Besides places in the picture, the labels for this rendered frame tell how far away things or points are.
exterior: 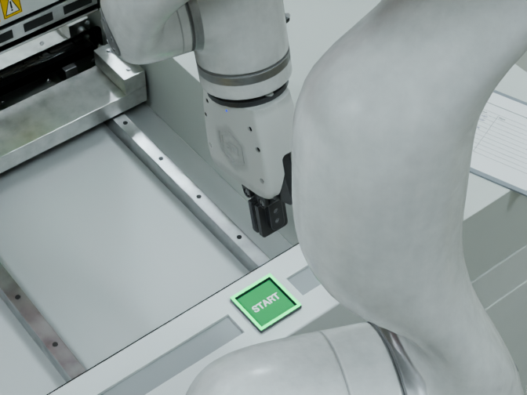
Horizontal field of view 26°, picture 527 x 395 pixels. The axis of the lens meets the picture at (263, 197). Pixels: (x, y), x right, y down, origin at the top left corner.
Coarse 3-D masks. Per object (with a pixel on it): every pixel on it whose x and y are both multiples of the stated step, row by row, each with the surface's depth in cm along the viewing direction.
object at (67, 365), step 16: (0, 272) 141; (0, 288) 140; (16, 288) 139; (16, 304) 138; (32, 304) 138; (32, 320) 136; (32, 336) 137; (48, 336) 135; (48, 352) 134; (64, 352) 133; (64, 368) 132; (80, 368) 132
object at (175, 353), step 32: (288, 256) 129; (224, 288) 126; (288, 288) 126; (320, 288) 126; (192, 320) 123; (224, 320) 123; (288, 320) 123; (320, 320) 124; (352, 320) 129; (128, 352) 120; (160, 352) 120; (192, 352) 120; (224, 352) 120; (96, 384) 117; (128, 384) 118; (160, 384) 118
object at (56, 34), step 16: (80, 16) 160; (96, 16) 162; (32, 32) 158; (48, 32) 158; (64, 32) 160; (80, 32) 162; (96, 32) 166; (0, 48) 156; (16, 48) 156; (32, 48) 158; (0, 64) 156; (64, 64) 164; (80, 64) 166; (16, 80) 162; (32, 80) 162; (48, 80) 163; (0, 96) 159; (16, 96) 161
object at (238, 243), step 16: (112, 128) 161; (128, 128) 158; (128, 144) 159; (144, 144) 156; (144, 160) 157; (160, 160) 154; (160, 176) 155; (176, 176) 152; (176, 192) 153; (192, 192) 150; (192, 208) 151; (208, 208) 148; (208, 224) 149; (224, 224) 146; (224, 240) 147; (240, 240) 145; (240, 256) 145; (256, 256) 143
